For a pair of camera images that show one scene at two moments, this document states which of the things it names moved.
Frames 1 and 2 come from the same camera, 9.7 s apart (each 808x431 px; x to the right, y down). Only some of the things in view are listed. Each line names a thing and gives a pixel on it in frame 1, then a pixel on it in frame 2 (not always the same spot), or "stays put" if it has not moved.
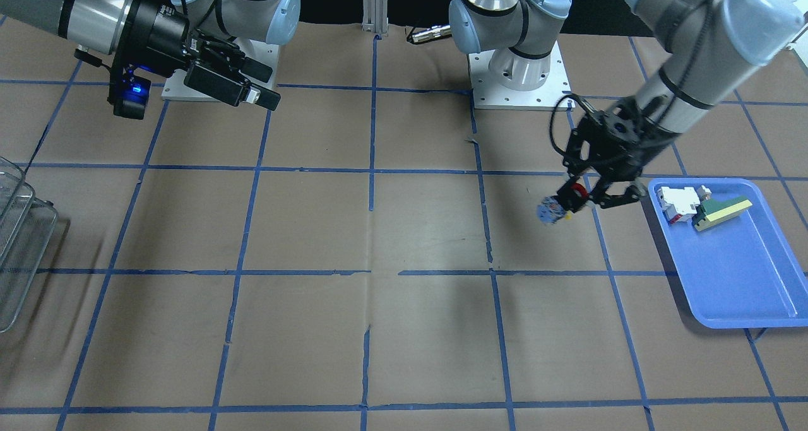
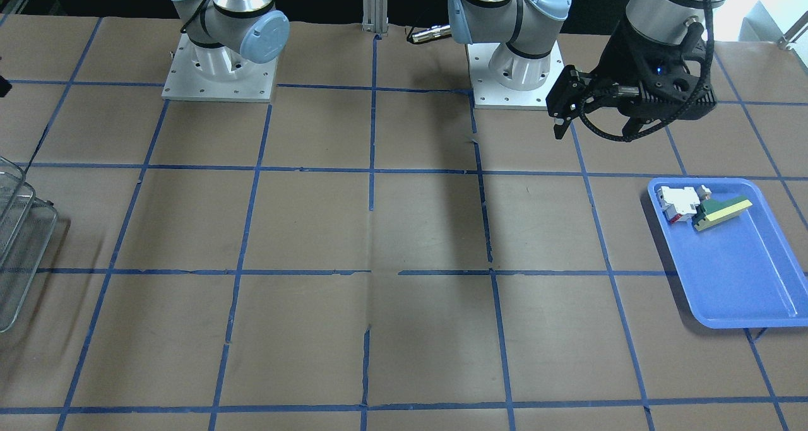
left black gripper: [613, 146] to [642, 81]
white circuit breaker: [676, 202] stays put
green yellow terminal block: [712, 213] stays put
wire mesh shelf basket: [27, 228] stays put
